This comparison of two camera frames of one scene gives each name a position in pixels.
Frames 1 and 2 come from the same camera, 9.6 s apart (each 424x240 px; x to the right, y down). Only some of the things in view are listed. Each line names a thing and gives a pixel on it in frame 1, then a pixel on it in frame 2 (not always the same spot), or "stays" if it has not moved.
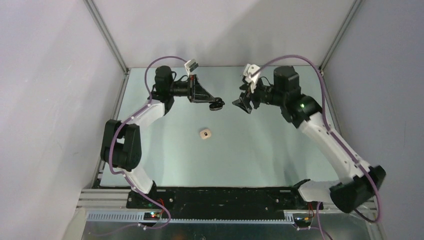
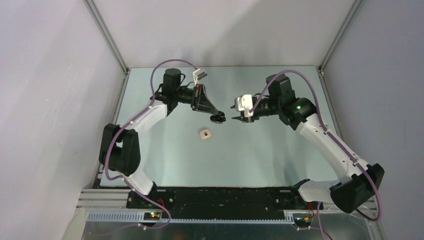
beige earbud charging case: (205, 134) stays
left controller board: (151, 216) stays
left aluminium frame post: (99, 20) stays
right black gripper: (243, 102) -> (240, 118)
